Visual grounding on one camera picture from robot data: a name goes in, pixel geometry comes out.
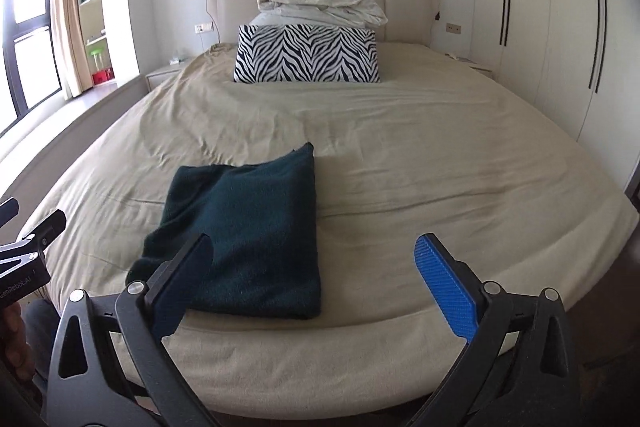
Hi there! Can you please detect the beige curtain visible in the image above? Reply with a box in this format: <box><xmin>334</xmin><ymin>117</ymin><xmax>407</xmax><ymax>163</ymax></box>
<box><xmin>51</xmin><ymin>0</ymin><xmax>89</xmax><ymax>100</ymax></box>

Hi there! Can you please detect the dark teal knit sweater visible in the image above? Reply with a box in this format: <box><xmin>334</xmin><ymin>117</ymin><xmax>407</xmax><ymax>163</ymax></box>
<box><xmin>126</xmin><ymin>143</ymin><xmax>322</xmax><ymax>321</ymax></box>

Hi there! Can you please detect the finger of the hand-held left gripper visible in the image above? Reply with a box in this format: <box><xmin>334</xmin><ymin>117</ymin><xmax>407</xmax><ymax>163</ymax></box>
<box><xmin>0</xmin><ymin>199</ymin><xmax>21</xmax><ymax>229</ymax></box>
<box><xmin>0</xmin><ymin>209</ymin><xmax>68</xmax><ymax>264</ymax></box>

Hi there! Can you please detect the person's jeans leg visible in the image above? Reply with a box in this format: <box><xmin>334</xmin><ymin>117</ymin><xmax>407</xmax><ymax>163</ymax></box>
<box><xmin>22</xmin><ymin>299</ymin><xmax>67</xmax><ymax>380</ymax></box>

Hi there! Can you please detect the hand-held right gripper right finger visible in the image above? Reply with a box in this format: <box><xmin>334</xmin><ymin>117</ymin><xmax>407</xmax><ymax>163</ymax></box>
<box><xmin>404</xmin><ymin>233</ymin><xmax>587</xmax><ymax>427</ymax></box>

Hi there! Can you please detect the black framed window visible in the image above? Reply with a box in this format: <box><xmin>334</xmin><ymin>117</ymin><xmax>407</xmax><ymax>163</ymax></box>
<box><xmin>0</xmin><ymin>0</ymin><xmax>64</xmax><ymax>128</ymax></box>

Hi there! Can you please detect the white nightstand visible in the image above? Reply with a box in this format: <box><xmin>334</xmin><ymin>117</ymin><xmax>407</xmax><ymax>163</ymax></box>
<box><xmin>442</xmin><ymin>52</ymin><xmax>499</xmax><ymax>80</ymax></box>
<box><xmin>145</xmin><ymin>57</ymin><xmax>194</xmax><ymax>90</ymax></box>

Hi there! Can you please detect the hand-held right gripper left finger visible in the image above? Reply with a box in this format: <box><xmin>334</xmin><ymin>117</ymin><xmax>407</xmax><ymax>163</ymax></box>
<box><xmin>44</xmin><ymin>233</ymin><xmax>222</xmax><ymax>427</ymax></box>

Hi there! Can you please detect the zebra print pillow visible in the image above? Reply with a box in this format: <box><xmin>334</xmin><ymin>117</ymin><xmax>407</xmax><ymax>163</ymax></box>
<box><xmin>233</xmin><ymin>25</ymin><xmax>381</xmax><ymax>84</ymax></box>

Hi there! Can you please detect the person's left hand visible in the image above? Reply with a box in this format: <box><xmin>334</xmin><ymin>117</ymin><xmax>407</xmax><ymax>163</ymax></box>
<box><xmin>0</xmin><ymin>305</ymin><xmax>27</xmax><ymax>370</ymax></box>

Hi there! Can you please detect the bed with beige sheet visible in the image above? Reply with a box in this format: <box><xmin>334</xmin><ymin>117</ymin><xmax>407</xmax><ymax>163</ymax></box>
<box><xmin>0</xmin><ymin>42</ymin><xmax>640</xmax><ymax>419</ymax></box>

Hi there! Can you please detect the white folded duvet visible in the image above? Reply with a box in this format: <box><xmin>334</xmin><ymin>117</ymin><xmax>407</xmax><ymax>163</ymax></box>
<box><xmin>249</xmin><ymin>0</ymin><xmax>389</xmax><ymax>29</ymax></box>

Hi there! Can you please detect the white wardrobe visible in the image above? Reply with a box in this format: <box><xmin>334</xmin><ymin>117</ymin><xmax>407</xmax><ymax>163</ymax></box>
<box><xmin>470</xmin><ymin>0</ymin><xmax>637</xmax><ymax>144</ymax></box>

